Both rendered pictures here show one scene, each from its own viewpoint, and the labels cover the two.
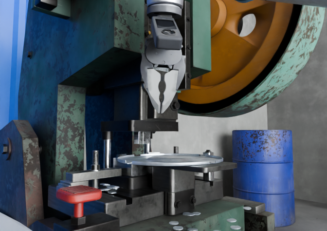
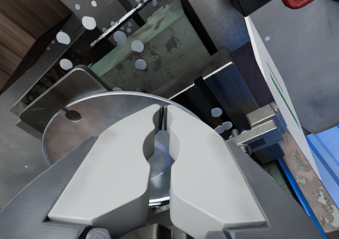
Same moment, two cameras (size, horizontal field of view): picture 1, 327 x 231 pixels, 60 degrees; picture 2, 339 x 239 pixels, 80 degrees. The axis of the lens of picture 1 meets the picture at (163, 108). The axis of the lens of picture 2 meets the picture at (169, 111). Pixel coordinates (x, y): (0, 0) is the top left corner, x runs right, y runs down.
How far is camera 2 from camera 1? 0.52 m
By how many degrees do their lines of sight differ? 56
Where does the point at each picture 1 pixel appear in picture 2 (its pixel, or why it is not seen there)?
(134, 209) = (189, 77)
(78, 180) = (265, 124)
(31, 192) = (296, 156)
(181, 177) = not seen: hidden behind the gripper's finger
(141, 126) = not seen: hidden behind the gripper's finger
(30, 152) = (324, 206)
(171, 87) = (119, 141)
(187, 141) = not seen: outside the picture
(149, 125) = (164, 220)
